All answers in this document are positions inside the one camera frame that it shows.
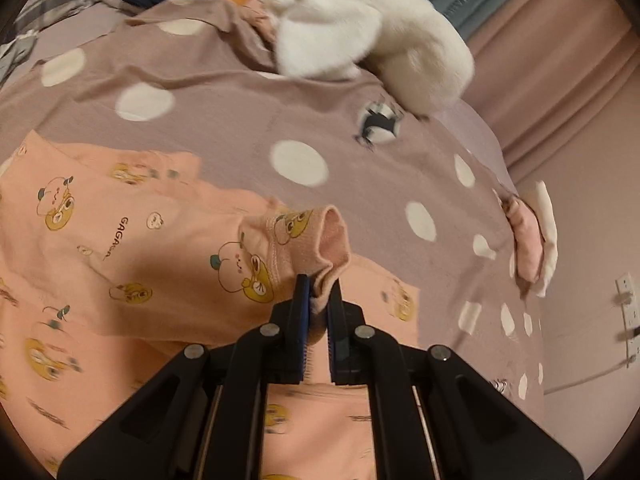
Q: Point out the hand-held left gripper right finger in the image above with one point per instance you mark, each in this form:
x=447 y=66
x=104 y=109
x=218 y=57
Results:
x=334 y=342

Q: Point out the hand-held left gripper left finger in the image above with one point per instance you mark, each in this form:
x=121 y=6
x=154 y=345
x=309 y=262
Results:
x=301 y=320

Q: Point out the pink cartoon print garment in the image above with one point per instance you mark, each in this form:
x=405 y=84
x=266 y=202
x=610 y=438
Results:
x=150 y=260

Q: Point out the pink folded cloth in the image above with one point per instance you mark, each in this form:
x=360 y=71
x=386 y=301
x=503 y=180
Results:
x=527 y=240

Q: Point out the mauve polka-dot bed sheet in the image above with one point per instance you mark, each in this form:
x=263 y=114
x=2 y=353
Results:
x=225 y=110

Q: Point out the white folded cloth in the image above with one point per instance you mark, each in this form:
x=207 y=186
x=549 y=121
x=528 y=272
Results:
x=547 y=220

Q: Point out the white fleece garment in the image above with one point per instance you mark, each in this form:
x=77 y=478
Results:
x=350 y=20

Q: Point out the pink curtain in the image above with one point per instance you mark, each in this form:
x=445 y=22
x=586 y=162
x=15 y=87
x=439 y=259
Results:
x=550 y=85

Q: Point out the white wall socket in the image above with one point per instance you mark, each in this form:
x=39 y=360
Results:
x=627 y=310

